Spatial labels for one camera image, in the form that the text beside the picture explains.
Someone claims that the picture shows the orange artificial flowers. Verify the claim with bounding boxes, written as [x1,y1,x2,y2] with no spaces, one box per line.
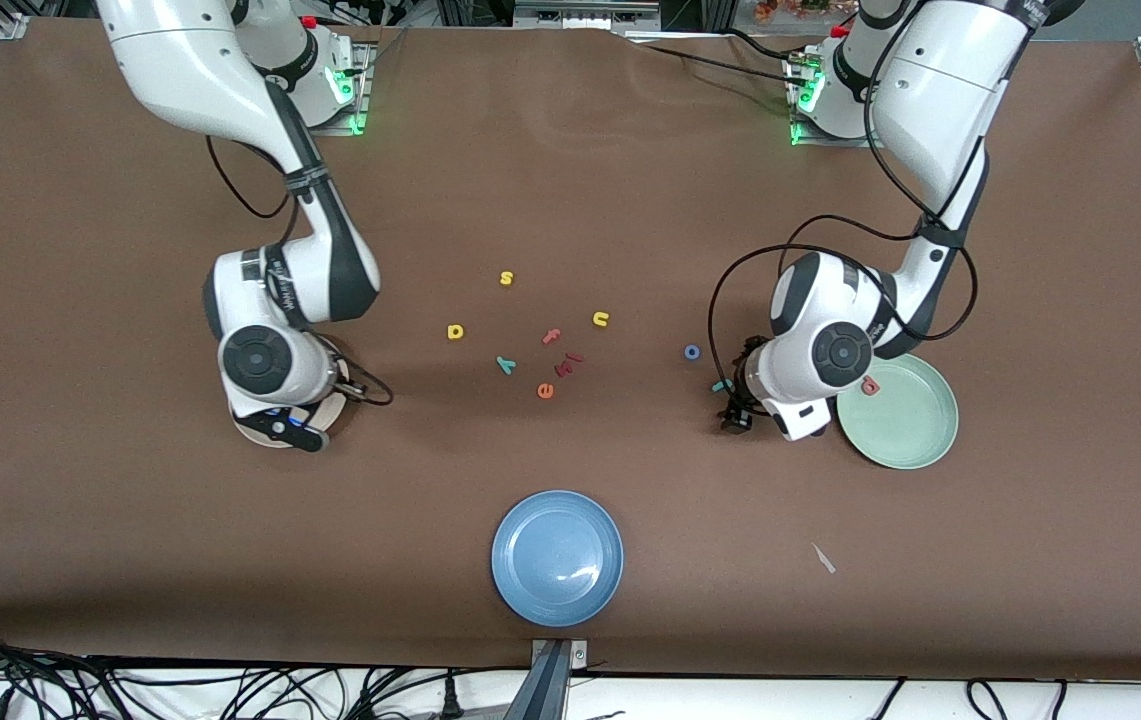
[754,0,863,23]

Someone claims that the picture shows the green plate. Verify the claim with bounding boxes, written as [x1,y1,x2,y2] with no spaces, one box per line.
[836,352,960,470]

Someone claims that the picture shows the brown table cover sheet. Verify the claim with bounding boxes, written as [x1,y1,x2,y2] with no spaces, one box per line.
[0,18,1141,683]

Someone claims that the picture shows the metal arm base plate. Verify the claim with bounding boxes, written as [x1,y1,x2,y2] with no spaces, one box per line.
[785,52,883,150]
[302,40,372,137]

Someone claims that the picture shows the grey power strip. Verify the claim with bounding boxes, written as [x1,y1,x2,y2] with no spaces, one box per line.
[513,0,662,31]

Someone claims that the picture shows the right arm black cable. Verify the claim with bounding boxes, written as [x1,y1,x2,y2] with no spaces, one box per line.
[205,135,395,407]

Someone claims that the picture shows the beige brown plate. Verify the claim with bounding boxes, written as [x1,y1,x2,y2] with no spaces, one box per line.
[232,335,352,450]

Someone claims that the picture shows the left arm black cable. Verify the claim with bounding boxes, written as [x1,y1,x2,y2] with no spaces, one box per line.
[707,30,980,403]

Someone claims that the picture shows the blue plate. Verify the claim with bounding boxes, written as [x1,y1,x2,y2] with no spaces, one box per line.
[491,489,624,628]

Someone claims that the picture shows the metal table edge bracket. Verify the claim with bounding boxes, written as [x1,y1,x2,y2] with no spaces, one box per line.
[528,638,591,720]

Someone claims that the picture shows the black table cable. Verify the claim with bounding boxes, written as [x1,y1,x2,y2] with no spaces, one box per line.
[630,28,813,87]

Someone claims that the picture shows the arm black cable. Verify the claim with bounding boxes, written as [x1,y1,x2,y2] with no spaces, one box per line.
[205,135,395,407]
[707,30,980,403]

